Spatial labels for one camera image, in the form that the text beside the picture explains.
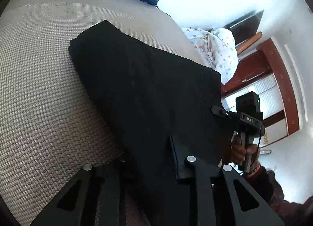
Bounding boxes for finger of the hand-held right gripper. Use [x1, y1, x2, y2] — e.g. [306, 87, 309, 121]
[211, 105, 231, 119]

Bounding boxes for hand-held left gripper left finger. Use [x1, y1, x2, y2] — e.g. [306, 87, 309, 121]
[31, 160, 128, 226]

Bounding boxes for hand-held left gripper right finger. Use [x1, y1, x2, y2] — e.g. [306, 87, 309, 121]
[169, 134, 285, 226]

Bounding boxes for black pants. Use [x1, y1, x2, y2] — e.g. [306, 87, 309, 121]
[68, 19, 236, 226]

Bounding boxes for person's right forearm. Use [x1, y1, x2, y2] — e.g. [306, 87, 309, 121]
[243, 162, 313, 226]

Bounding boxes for person's right hand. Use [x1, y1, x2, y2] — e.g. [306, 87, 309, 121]
[229, 134, 247, 165]

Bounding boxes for white patterned bed sheet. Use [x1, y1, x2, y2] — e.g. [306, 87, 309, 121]
[180, 27, 239, 85]

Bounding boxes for wooden rolled stick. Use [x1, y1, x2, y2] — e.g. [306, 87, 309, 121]
[235, 32, 263, 54]

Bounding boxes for dark flat screen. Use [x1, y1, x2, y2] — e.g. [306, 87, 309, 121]
[225, 10, 264, 46]

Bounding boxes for beige woven bed mattress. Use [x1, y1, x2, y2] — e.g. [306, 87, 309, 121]
[0, 0, 213, 226]

